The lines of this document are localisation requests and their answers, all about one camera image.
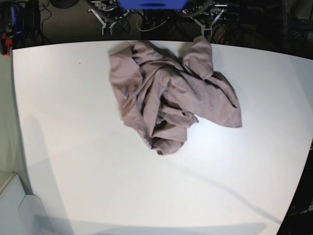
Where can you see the mauve t-shirt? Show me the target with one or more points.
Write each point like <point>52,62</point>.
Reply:
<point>161,97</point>

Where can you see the blue box at top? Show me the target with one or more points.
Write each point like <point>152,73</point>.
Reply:
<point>152,4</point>

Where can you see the white side table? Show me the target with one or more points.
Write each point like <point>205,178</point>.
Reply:
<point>18,210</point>

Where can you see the right aluminium frame bracket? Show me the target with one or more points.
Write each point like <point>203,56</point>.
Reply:
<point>207,27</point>

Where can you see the aluminium frame bracket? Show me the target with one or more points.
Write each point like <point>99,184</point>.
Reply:
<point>207,27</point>
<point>107,27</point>

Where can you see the left aluminium frame bracket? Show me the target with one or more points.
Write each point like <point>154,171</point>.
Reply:
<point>107,27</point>

